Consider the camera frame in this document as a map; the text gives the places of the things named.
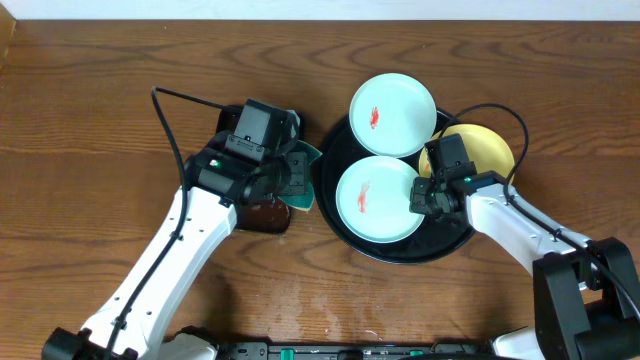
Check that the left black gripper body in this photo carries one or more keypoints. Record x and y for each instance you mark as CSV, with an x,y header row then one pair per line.
x,y
298,173

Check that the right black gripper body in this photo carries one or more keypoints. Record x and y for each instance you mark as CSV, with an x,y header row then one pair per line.
x,y
426,199

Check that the green scouring sponge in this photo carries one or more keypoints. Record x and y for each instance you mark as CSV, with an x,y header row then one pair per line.
x,y
301,195

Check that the light blue plate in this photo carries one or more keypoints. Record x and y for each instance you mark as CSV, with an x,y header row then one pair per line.
x,y
392,115
373,199

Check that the yellow plate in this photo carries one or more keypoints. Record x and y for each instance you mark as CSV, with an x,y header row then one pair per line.
x,y
485,148

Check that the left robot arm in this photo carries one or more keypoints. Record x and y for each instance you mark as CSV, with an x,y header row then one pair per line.
x,y
218,185

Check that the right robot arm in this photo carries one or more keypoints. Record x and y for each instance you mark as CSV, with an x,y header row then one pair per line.
x,y
586,292

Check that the black rectangular tray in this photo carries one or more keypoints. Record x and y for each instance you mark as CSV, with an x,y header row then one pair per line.
x,y
268,215

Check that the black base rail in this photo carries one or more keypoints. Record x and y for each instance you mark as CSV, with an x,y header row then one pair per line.
x,y
264,351

